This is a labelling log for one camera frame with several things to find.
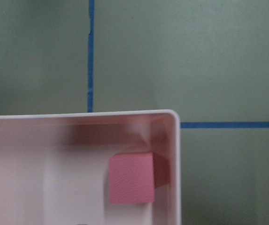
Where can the pink foam block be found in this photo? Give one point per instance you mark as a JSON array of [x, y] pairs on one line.
[[133, 177]]

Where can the pink plastic bin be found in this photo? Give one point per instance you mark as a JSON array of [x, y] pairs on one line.
[[54, 168]]

